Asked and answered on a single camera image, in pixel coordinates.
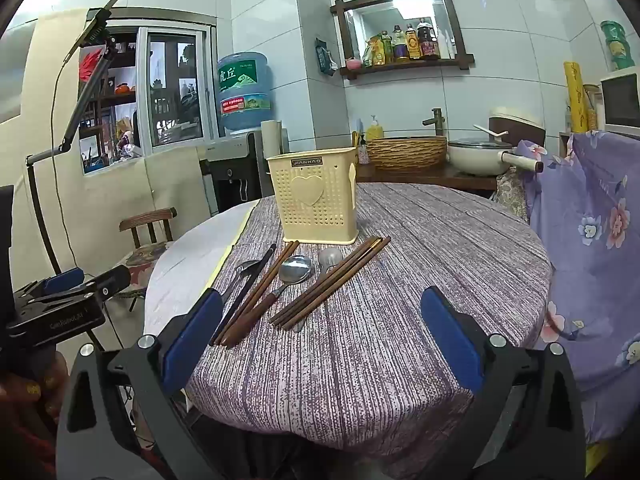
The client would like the mounted phone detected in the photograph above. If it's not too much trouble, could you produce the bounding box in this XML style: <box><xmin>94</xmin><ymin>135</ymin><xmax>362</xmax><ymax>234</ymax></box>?
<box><xmin>65</xmin><ymin>0</ymin><xmax>126</xmax><ymax>61</ymax></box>

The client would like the cream pot with glass lid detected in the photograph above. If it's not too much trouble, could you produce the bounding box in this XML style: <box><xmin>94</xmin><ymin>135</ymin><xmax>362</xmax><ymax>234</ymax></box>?
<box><xmin>446</xmin><ymin>137</ymin><xmax>545</xmax><ymax>177</ymax></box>

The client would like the grey water dispenser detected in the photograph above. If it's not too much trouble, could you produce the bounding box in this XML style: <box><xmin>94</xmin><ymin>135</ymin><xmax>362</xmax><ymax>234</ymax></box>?
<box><xmin>200</xmin><ymin>132</ymin><xmax>264</xmax><ymax>211</ymax></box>

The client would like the person's left hand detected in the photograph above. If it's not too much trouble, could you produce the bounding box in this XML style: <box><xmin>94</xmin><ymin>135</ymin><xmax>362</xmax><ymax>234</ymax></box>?
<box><xmin>0</xmin><ymin>350</ymin><xmax>70</xmax><ymax>441</ymax></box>

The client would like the white microwave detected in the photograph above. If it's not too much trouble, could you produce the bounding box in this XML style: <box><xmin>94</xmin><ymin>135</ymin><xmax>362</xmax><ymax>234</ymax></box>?
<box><xmin>599</xmin><ymin>66</ymin><xmax>640</xmax><ymax>133</ymax></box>

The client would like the dark green hanging packet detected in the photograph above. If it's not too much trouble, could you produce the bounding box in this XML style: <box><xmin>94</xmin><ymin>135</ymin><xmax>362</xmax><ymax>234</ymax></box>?
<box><xmin>315</xmin><ymin>37</ymin><xmax>340</xmax><ymax>77</ymax></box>

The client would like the paisley cloth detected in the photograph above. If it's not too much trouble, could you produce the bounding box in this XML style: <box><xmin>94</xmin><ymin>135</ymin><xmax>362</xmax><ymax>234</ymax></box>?
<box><xmin>492</xmin><ymin>167</ymin><xmax>529</xmax><ymax>222</ymax></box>

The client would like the cream plastic utensil basket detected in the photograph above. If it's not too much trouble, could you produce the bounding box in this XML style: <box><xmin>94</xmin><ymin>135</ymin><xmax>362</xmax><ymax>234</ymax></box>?
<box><xmin>266</xmin><ymin>146</ymin><xmax>360</xmax><ymax>245</ymax></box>

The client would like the purple floral cloth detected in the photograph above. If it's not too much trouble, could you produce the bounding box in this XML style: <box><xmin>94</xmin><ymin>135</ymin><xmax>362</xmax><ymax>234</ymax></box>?
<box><xmin>515</xmin><ymin>130</ymin><xmax>640</xmax><ymax>446</ymax></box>

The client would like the woven pattern basin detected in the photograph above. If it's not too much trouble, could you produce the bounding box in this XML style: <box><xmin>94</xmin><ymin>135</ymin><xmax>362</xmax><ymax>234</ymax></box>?
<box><xmin>366</xmin><ymin>136</ymin><xmax>448</xmax><ymax>172</ymax></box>

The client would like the yellow green snack packet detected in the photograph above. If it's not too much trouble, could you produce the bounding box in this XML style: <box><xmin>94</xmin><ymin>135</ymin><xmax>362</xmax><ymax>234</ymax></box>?
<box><xmin>364</xmin><ymin>35</ymin><xmax>386</xmax><ymax>67</ymax></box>

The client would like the bronze faucet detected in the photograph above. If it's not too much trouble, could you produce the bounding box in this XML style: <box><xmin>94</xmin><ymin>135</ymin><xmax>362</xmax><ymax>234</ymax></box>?
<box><xmin>422</xmin><ymin>108</ymin><xmax>445</xmax><ymax>137</ymax></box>

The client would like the brown white rice cooker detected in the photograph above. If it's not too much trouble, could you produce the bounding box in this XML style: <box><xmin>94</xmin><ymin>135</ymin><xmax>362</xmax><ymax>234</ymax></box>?
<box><xmin>487</xmin><ymin>107</ymin><xmax>546</xmax><ymax>148</ymax></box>

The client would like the small metal spoon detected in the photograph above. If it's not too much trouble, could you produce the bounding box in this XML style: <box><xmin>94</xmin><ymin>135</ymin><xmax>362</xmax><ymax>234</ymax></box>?
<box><xmin>220</xmin><ymin>259</ymin><xmax>263</xmax><ymax>311</ymax></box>

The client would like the wooden framed mirror shelf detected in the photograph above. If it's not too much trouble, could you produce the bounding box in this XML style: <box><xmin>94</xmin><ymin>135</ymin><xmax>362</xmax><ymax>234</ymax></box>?
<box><xmin>330</xmin><ymin>0</ymin><xmax>475</xmax><ymax>81</ymax></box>

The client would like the all metal spoon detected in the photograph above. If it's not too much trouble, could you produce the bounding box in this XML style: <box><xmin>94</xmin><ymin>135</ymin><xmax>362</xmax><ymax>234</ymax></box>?
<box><xmin>295</xmin><ymin>246</ymin><xmax>345</xmax><ymax>333</ymax></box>

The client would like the purple striped tablecloth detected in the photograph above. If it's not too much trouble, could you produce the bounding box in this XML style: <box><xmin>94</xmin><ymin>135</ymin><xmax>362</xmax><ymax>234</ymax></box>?
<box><xmin>142</xmin><ymin>182</ymin><xmax>553</xmax><ymax>480</ymax></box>

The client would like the metal spoon wooden handle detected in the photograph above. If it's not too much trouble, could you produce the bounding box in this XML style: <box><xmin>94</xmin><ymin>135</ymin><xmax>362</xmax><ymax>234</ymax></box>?
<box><xmin>224</xmin><ymin>254</ymin><xmax>315</xmax><ymax>350</ymax></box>

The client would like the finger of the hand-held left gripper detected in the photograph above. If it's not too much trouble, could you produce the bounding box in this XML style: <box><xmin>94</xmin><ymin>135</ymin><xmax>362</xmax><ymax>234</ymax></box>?
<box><xmin>35</xmin><ymin>265</ymin><xmax>132</xmax><ymax>313</ymax></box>
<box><xmin>15</xmin><ymin>267</ymin><xmax>85</xmax><ymax>303</ymax></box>

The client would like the white table cover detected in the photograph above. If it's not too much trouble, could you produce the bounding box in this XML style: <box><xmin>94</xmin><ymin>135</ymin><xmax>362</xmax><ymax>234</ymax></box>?
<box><xmin>144</xmin><ymin>200</ymin><xmax>261</xmax><ymax>341</ymax></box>

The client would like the dark soy sauce bottle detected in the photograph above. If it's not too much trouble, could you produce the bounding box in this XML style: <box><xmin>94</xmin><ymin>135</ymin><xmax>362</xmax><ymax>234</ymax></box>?
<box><xmin>417</xmin><ymin>17</ymin><xmax>441</xmax><ymax>60</ymax></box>

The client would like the blue water jug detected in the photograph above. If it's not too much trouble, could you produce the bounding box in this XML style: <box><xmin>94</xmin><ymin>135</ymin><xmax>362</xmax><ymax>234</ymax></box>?
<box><xmin>216</xmin><ymin>51</ymin><xmax>275</xmax><ymax>133</ymax></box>

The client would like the articulated phone stand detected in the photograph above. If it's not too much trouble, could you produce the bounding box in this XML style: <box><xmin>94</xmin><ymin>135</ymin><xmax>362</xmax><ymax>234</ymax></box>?
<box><xmin>26</xmin><ymin>35</ymin><xmax>120</xmax><ymax>281</ymax></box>

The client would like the black chopstick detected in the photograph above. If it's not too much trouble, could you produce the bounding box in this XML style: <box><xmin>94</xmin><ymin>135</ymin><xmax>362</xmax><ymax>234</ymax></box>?
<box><xmin>211</xmin><ymin>243</ymin><xmax>277</xmax><ymax>346</ymax></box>

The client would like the dark wooden counter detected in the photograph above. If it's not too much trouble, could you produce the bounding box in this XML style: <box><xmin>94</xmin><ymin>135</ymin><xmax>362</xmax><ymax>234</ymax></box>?
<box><xmin>356</xmin><ymin>162</ymin><xmax>501</xmax><ymax>193</ymax></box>

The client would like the wooden chair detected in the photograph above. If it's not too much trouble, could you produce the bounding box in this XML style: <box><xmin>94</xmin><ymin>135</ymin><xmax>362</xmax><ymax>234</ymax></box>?
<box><xmin>119</xmin><ymin>207</ymin><xmax>178</xmax><ymax>311</ymax></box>

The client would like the sliding glass window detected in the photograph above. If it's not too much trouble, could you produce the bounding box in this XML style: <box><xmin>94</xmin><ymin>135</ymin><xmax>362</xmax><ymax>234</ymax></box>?
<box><xmin>77</xmin><ymin>22</ymin><xmax>217</xmax><ymax>177</ymax></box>

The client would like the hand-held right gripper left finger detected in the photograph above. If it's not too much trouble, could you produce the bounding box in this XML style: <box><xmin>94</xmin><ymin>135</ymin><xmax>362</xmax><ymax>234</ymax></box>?
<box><xmin>55</xmin><ymin>289</ymin><xmax>236</xmax><ymax>480</ymax></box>

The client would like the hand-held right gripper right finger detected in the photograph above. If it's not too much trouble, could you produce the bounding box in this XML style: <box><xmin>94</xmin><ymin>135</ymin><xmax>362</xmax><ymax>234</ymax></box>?
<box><xmin>410</xmin><ymin>287</ymin><xmax>586</xmax><ymax>480</ymax></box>

